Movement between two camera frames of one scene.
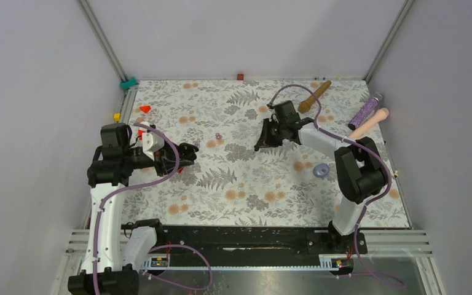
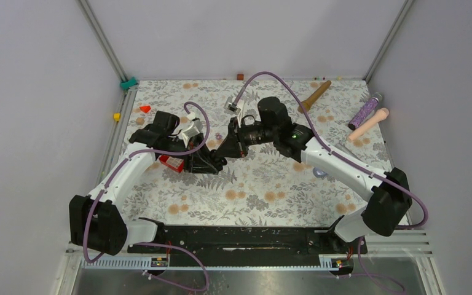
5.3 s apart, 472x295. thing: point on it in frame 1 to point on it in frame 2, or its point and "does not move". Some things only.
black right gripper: x=265 y=140 to x=235 y=145
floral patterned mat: x=231 y=183 does not move
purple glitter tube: x=364 y=114 does not move
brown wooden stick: x=306 y=105 does not move
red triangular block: x=145 y=109 does not move
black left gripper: x=165 y=159 to x=201 y=161
